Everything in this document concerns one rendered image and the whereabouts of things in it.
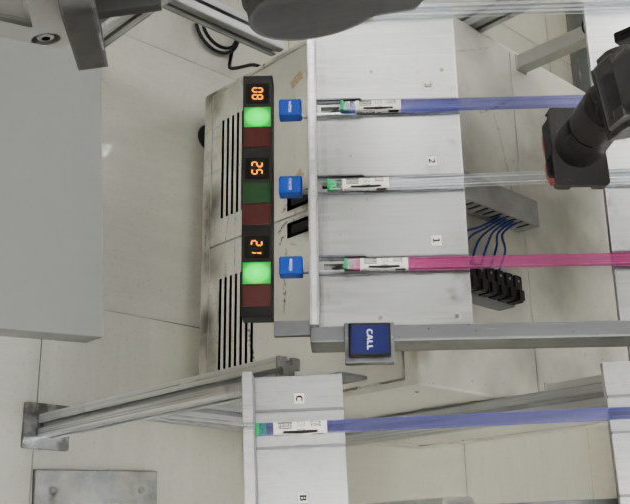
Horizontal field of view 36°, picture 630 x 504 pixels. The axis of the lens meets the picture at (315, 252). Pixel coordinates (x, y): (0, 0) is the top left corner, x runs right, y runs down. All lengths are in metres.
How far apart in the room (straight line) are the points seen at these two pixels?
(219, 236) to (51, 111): 0.79
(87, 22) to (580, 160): 0.79
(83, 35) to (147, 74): 1.62
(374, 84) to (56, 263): 0.49
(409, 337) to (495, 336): 0.10
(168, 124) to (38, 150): 0.95
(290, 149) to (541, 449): 1.36
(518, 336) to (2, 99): 0.67
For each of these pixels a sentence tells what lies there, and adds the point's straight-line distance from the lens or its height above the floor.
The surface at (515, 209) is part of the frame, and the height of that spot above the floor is 0.66.
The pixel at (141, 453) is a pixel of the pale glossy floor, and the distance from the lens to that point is 1.88.
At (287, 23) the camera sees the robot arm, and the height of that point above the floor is 1.22.
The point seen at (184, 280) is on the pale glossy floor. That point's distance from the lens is 2.00.
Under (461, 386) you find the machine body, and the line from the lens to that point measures 1.56.
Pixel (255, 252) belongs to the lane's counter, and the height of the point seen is 0.66.
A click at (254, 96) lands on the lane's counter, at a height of 0.65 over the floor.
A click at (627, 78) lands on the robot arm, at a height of 1.16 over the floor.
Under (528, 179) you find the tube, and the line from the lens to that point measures 1.27.
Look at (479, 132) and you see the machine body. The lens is 1.77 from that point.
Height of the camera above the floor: 1.56
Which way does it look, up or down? 43 degrees down
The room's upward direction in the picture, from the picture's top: 71 degrees clockwise
